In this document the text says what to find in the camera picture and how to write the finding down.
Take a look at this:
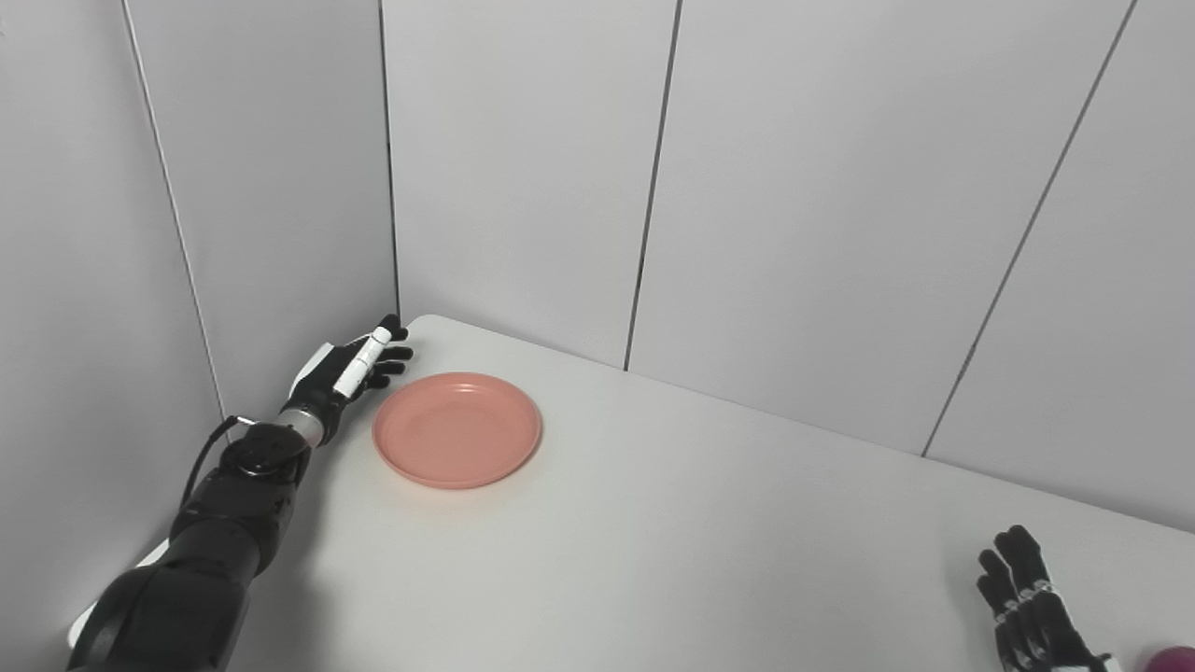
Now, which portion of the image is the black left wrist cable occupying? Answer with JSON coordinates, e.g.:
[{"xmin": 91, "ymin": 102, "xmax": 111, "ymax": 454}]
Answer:
[{"xmin": 177, "ymin": 415, "xmax": 258, "ymax": 510}]

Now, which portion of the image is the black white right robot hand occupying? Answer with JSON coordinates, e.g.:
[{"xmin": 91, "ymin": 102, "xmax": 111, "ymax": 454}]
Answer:
[{"xmin": 976, "ymin": 525, "xmax": 1121, "ymax": 672}]

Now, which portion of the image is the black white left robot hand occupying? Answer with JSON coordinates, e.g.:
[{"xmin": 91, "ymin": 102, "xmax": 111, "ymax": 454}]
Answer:
[{"xmin": 280, "ymin": 314, "xmax": 415, "ymax": 432}]

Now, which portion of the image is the pink plastic plate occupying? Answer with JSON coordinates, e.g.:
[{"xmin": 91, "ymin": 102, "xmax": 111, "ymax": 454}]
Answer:
[{"xmin": 373, "ymin": 371, "xmax": 543, "ymax": 491}]

